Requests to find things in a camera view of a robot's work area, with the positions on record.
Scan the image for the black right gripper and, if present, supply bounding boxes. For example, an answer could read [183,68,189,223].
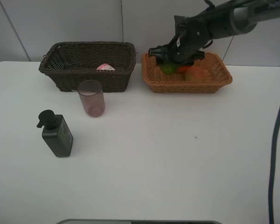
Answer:
[148,25,211,65]

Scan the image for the orange tangerine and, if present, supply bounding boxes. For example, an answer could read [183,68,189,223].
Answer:
[176,66,190,74]

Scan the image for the red yellow mango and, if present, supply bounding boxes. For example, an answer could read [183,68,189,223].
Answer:
[184,66,207,83]

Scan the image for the green lime fruit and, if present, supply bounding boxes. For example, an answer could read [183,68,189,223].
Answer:
[159,61,180,75]

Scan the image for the pink spray bottle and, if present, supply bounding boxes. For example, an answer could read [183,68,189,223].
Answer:
[97,63,115,71]

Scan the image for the black pump dispenser bottle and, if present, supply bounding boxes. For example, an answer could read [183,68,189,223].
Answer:
[37,110,73,158]

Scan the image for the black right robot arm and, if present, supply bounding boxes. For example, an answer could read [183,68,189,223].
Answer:
[148,0,280,65]

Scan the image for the orange wicker basket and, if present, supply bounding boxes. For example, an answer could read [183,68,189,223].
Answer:
[141,52,232,93]

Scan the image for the translucent pink plastic cup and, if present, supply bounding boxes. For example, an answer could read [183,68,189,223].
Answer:
[77,80,105,118]

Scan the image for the dark brown wicker basket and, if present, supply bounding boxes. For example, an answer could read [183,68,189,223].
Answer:
[39,42,136,92]

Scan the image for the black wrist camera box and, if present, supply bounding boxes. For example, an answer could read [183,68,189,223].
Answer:
[174,15,189,35]

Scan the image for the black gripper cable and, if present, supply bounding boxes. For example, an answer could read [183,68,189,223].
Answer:
[202,0,215,49]

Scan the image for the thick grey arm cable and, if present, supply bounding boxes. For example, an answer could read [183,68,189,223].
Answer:
[267,72,280,224]

